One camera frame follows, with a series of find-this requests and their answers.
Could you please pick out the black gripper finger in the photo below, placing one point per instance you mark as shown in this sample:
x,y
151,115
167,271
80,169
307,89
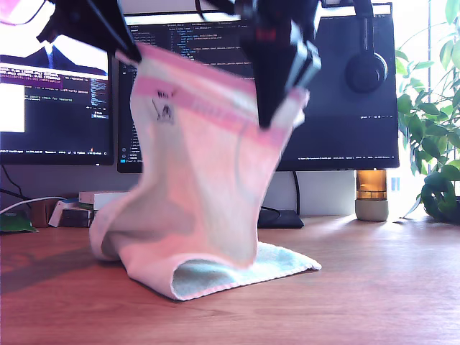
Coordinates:
x,y
269,72
111,25

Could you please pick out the white pink tea towel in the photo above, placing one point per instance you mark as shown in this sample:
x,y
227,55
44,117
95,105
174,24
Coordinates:
x,y
201,179

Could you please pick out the wide black monitor with stand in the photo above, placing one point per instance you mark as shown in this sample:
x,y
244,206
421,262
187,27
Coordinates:
x,y
341,125

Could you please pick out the black headphones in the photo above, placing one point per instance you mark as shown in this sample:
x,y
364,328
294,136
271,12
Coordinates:
x,y
366,73

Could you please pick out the black monitor with terminal screen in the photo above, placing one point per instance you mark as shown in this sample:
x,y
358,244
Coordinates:
x,y
54,125

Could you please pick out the amber glass jar grey base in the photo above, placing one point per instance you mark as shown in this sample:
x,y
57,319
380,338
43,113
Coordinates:
x,y
371,187

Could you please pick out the green leafy houseplant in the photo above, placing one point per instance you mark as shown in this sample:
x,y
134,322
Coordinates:
x,y
431,143

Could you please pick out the small dark white box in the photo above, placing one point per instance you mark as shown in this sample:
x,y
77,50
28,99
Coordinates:
x,y
75,213
75,222

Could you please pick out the brown cardboard box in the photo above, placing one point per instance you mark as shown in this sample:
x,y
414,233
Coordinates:
x,y
39,213

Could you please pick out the green snack bag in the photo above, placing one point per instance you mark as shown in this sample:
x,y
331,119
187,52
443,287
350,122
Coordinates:
x,y
14,223

